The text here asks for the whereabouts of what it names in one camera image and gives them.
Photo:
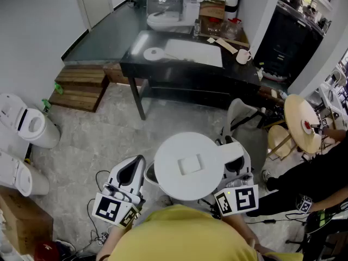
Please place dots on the another person's forearm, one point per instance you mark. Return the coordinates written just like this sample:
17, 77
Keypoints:
329, 204
335, 135

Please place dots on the person's grey trousers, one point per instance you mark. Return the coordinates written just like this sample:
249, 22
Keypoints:
163, 202

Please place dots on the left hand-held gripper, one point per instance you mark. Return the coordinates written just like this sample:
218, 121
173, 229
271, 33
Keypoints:
130, 192

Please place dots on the black cabinet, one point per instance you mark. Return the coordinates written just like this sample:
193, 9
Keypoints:
288, 42

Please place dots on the white round lidded appliance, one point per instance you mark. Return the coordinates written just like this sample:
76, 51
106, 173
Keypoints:
187, 148

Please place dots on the white ceramic toilet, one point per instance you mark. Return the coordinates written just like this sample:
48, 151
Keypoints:
166, 19

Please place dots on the person's right forearm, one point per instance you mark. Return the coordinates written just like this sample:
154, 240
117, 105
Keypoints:
239, 227

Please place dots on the light wooden stick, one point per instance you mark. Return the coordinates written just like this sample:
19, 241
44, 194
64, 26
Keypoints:
225, 45

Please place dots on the dark sneaker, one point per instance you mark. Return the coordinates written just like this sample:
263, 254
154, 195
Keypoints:
65, 246

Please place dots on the white mug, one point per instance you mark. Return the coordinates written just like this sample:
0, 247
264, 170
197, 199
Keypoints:
242, 57

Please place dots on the worn wooden beam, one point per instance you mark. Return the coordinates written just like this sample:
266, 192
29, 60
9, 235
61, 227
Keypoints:
117, 75

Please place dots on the dark wooden steps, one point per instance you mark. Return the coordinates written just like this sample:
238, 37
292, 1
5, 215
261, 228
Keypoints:
79, 91

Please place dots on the black table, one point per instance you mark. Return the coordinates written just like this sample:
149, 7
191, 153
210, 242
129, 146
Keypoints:
163, 72

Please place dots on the small paper piece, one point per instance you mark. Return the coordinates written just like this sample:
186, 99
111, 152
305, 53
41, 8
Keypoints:
210, 40

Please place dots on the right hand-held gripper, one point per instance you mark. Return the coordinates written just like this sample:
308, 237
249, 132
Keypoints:
244, 200

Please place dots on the white rectangular tray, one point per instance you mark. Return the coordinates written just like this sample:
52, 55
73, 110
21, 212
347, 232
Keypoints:
195, 52

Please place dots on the person's left forearm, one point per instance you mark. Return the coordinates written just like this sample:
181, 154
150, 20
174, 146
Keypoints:
111, 241

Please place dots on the white smart toilet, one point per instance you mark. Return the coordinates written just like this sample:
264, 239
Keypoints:
35, 124
21, 175

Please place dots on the green plastic bottle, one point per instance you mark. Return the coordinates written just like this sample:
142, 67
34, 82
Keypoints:
59, 88
46, 105

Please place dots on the large cardboard box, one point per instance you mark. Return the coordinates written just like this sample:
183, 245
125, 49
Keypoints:
24, 219

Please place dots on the printed cardboard box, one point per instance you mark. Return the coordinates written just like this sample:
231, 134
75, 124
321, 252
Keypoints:
212, 8

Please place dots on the white door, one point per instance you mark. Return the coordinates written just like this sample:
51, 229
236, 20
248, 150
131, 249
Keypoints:
95, 1

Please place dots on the small white round disc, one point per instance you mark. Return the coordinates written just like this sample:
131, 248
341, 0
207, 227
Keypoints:
153, 54

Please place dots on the round wooden stool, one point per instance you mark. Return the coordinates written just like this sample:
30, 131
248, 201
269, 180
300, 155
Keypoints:
278, 139
299, 118

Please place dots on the white plate with red food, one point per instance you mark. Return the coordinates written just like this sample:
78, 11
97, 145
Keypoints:
308, 126

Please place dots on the person's yellow shirt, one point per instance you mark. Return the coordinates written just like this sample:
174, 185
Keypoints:
176, 238

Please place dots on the red cap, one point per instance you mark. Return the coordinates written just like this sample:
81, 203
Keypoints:
46, 251

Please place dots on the brown cardboard tray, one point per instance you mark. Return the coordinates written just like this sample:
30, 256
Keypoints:
233, 42

